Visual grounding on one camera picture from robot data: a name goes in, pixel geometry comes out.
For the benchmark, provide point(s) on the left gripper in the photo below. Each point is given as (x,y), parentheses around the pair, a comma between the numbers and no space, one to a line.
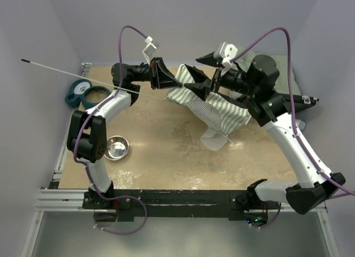
(161,77)

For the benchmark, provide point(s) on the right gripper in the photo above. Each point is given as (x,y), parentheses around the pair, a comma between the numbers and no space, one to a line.
(210,59)

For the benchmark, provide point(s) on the green striped pet tent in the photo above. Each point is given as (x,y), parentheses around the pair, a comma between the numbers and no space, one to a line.
(221,116)

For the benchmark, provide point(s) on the white tent pole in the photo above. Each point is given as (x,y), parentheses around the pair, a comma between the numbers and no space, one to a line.
(258,169)
(90,79)

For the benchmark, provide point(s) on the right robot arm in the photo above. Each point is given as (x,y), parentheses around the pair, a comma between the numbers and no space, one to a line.
(315,181)

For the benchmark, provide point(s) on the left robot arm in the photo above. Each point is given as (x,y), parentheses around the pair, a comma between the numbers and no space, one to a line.
(87,137)

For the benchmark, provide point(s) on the steel pet bowl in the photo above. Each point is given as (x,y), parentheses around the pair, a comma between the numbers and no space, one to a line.
(117,148)

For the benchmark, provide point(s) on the teal pet feeder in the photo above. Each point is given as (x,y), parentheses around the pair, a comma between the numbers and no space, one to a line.
(83,92)

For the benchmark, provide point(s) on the green checked cushion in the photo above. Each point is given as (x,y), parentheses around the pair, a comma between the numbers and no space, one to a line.
(281,85)

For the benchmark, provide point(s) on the black carrying case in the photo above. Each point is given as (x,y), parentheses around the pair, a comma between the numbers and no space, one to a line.
(301,102)

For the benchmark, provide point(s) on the white plastic tube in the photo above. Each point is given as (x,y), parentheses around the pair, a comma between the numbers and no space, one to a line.
(300,124)

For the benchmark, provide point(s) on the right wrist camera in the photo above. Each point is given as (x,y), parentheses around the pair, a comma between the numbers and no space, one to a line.
(224,55)

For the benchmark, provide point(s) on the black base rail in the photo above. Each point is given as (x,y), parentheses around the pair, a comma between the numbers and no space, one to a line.
(137,203)

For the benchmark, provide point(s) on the aluminium frame rail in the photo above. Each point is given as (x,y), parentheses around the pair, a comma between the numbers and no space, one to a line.
(60,200)

